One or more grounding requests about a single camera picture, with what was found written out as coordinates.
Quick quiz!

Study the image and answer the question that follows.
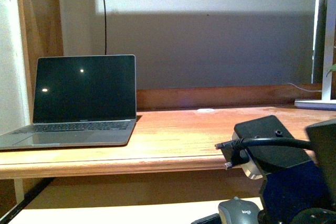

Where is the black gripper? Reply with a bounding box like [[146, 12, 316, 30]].
[[198, 115, 335, 223]]

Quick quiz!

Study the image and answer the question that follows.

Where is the grey logitech mouse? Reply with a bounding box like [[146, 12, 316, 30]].
[[218, 197, 260, 224]]

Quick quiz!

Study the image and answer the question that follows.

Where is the wooden keyboard drawer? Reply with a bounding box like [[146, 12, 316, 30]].
[[10, 197, 221, 223]]

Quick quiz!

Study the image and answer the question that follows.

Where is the wooden desk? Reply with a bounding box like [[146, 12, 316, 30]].
[[1, 84, 335, 179]]

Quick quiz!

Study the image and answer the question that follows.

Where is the white desk lamp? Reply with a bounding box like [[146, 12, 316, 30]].
[[295, 0, 335, 111]]

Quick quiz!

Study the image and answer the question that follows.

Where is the grey open laptop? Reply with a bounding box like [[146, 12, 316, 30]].
[[1, 55, 137, 150]]

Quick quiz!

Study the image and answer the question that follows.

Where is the black camera cable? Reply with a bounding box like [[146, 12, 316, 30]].
[[215, 137, 316, 169]]

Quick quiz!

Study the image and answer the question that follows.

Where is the white lamp cord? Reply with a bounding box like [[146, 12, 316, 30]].
[[286, 82, 323, 93]]

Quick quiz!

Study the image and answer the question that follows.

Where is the black wall cable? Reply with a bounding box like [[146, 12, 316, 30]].
[[97, 0, 108, 56]]

